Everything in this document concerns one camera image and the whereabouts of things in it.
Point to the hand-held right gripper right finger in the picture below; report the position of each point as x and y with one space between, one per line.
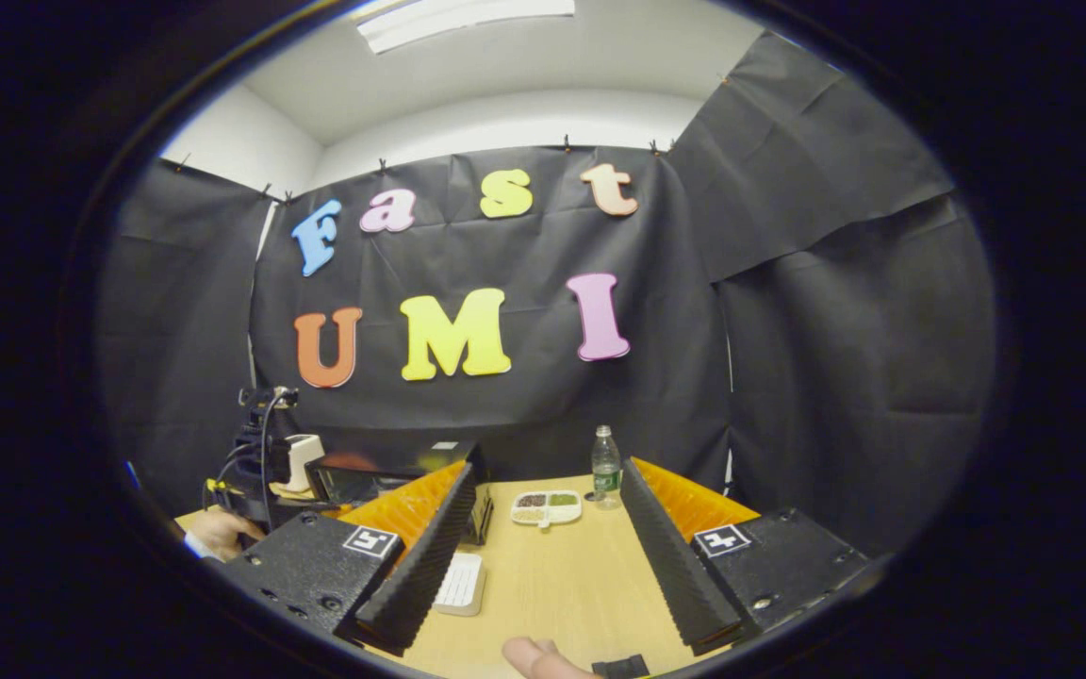
684 585

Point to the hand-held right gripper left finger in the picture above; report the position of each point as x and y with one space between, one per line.
416 575

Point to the black electric oven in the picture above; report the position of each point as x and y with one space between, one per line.
364 481

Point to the white rectangular plate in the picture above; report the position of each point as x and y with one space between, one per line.
461 583

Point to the clear plastic water bottle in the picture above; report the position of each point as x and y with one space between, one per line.
606 467

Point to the white divided tray of beans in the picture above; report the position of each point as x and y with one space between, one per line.
548 507

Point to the ceiling light panel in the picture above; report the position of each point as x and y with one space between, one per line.
463 21

